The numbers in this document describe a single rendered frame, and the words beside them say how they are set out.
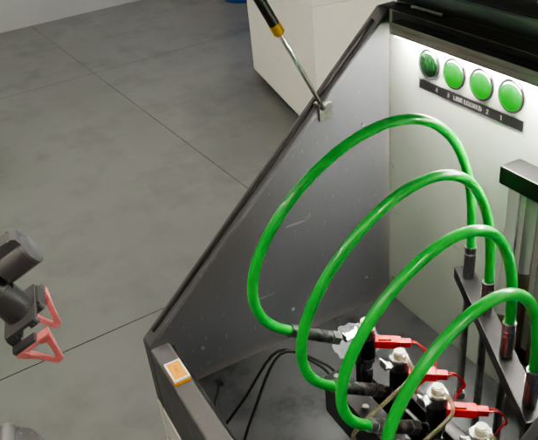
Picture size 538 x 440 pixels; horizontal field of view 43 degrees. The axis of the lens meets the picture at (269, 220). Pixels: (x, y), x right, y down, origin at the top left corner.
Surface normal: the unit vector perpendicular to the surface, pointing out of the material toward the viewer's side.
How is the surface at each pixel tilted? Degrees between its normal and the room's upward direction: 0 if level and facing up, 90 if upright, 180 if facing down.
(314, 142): 90
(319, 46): 90
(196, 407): 0
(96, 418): 0
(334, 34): 90
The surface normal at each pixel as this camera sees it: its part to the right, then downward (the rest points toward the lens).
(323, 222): 0.48, 0.43
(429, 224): -0.87, 0.32
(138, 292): -0.09, -0.84
